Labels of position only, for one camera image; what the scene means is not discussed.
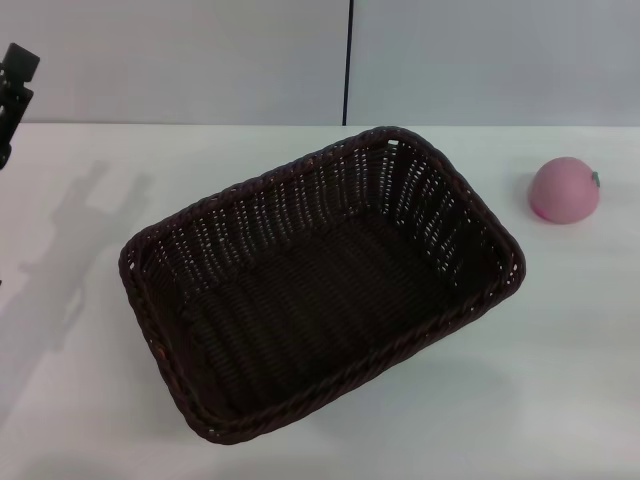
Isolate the pink peach toy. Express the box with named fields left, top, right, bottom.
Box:
left=528, top=156, right=602, bottom=224

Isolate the dark brown woven basket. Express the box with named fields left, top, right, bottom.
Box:
left=118, top=125, right=528, bottom=447

